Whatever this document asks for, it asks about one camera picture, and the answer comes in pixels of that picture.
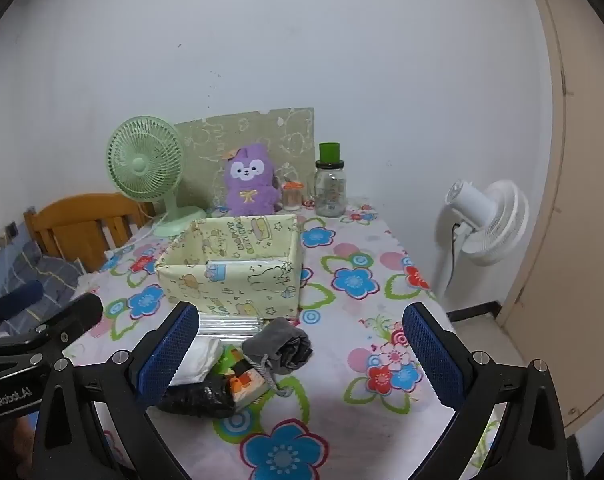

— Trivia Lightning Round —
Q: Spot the grey plaid pillow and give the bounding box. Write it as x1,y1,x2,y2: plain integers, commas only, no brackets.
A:
0,240,83,336

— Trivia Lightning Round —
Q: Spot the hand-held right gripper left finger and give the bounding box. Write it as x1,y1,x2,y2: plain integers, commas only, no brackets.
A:
32,301,200,480

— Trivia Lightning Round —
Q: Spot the green printed board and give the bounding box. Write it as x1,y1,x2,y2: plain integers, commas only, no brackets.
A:
174,107,316,211

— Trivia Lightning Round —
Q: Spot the white floor fan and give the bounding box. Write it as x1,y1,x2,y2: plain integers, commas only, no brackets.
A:
434,179,530,306

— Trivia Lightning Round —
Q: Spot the black plastic bag roll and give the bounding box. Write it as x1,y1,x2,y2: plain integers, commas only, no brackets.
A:
154,375,238,420

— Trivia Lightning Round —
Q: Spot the clear plastic bag pack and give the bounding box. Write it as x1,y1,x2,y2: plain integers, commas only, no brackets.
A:
197,312,265,338

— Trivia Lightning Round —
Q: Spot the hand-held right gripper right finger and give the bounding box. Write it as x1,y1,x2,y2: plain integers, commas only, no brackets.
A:
402,302,573,480

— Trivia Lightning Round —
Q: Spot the green tissue packet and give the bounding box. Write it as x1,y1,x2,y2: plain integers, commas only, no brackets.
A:
217,345,273,408

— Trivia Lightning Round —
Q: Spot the black fan cable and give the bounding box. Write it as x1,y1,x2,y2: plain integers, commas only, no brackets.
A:
449,221,464,262

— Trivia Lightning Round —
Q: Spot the yellow printed storage box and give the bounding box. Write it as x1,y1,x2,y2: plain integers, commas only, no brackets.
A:
155,214,303,321

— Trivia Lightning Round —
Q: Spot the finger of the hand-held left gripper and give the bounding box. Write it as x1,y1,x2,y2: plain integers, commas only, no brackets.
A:
0,292,104,370
0,280,45,322

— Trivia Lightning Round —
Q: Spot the purple plush toy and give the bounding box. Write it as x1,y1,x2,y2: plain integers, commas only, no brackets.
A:
224,143,281,214

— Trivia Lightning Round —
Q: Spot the white cloth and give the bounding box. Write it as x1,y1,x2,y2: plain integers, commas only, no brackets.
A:
174,337,225,386

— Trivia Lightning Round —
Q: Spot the grey drawstring pouch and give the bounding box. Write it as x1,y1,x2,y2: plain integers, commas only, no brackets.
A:
242,317,313,397

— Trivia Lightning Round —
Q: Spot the wooden chair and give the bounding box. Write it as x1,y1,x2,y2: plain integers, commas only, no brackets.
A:
23,193,155,273

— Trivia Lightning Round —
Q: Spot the green desk fan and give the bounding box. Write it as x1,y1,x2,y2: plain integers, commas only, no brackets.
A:
106,116,208,237

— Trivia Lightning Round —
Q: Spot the toothpick jar with orange lid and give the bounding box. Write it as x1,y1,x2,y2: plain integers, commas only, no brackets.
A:
282,181,303,212

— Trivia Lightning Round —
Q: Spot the beige wooden door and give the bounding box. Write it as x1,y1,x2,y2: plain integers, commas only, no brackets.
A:
497,0,604,433

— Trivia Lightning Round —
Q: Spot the glass jar with green lid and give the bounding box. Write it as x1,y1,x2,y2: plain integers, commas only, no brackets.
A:
315,143,348,218

